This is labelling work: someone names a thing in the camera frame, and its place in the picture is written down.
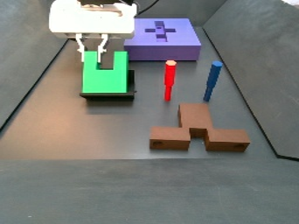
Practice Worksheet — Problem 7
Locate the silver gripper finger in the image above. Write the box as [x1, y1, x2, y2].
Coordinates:
[97, 34, 108, 63]
[74, 33, 85, 62]

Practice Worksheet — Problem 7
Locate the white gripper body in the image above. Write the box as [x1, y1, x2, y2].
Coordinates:
[49, 0, 136, 39]

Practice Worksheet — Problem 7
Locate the green U-shaped block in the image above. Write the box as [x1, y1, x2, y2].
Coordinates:
[81, 51, 128, 94]

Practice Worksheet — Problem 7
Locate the purple board with cross slot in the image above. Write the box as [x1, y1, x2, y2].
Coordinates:
[124, 18, 201, 61]

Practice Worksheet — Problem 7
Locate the black fixture stand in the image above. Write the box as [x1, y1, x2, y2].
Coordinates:
[78, 70, 136, 101]

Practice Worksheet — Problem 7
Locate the red peg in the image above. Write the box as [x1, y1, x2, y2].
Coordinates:
[164, 60, 176, 101]

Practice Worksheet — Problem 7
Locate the blue peg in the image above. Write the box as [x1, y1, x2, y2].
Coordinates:
[203, 61, 223, 102]

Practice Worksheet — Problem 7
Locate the brown T-shaped block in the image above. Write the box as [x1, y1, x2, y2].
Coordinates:
[149, 103, 249, 152]

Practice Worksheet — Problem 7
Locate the black cable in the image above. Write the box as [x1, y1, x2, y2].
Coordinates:
[120, 0, 161, 16]

